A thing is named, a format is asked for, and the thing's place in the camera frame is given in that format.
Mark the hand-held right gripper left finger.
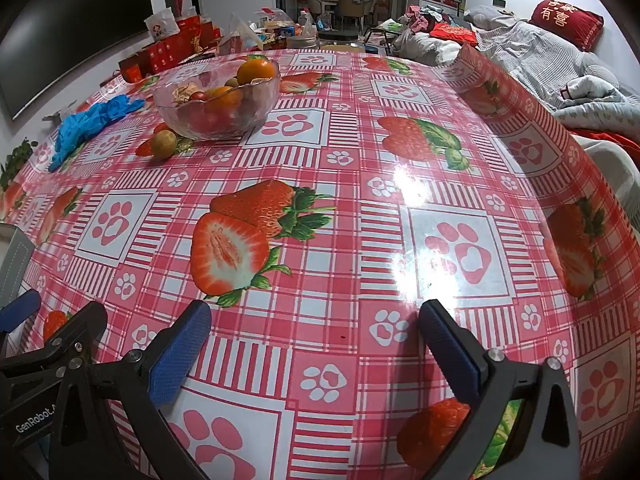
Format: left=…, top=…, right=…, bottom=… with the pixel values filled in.
left=47, top=301, right=212, bottom=480

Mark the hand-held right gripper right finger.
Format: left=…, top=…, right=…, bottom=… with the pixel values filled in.
left=419, top=300, right=583, bottom=480

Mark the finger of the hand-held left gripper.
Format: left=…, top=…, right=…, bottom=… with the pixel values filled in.
left=0, top=302, right=108, bottom=391
left=0, top=290, right=42, bottom=335

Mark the white tray grey rim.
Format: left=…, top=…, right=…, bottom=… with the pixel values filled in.
left=0, top=224, right=35, bottom=306

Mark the clear glass bowl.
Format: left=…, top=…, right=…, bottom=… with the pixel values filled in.
left=152, top=57, right=282, bottom=142

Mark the green potted plant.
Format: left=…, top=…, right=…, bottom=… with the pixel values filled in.
left=0, top=139, right=40, bottom=188

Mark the strawberry print tablecloth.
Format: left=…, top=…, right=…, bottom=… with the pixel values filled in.
left=0, top=42, right=640, bottom=480

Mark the pile of blue gloves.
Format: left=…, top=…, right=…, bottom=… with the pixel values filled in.
left=48, top=95, right=146, bottom=172

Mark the black television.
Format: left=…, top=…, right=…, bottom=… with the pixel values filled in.
left=0, top=0, right=153, bottom=121

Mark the stack of red gift boxes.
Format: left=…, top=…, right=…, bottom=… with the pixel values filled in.
left=118, top=14, right=223, bottom=83

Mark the grey striped blanket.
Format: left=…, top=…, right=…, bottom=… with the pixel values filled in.
left=395, top=5, right=640, bottom=131

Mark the red cloth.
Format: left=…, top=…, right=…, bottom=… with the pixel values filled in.
left=430, top=22, right=478, bottom=41

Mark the glass jar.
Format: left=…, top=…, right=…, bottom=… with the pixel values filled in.
left=317, top=29, right=362, bottom=52

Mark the red embroidered pillow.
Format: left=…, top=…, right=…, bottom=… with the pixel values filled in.
left=529, top=0, right=605, bottom=52

